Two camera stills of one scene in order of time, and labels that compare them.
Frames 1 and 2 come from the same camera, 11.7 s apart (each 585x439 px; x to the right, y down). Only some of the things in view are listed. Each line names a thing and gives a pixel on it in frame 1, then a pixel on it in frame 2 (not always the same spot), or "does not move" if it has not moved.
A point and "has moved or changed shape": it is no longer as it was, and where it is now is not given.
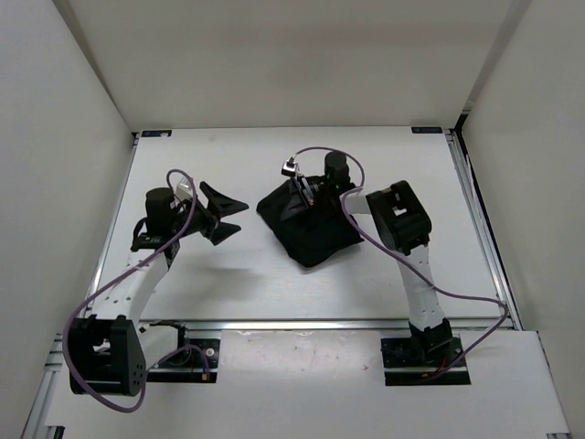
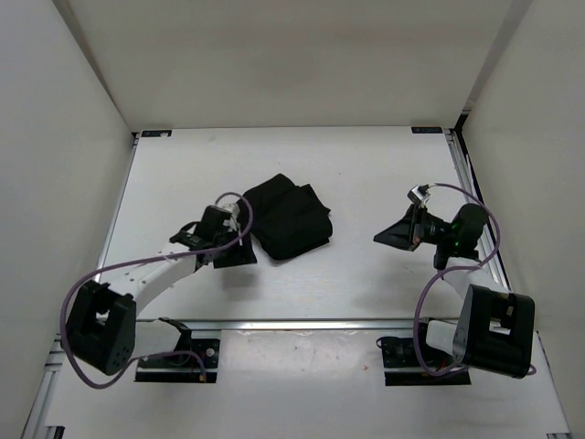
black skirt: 308,233 has moved or changed shape
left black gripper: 221,207 → 241,255
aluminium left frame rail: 35,426 does not move
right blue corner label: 427,130 does not move
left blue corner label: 156,133 does not move
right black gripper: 308,192 → 408,232
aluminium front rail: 282,324 does not move
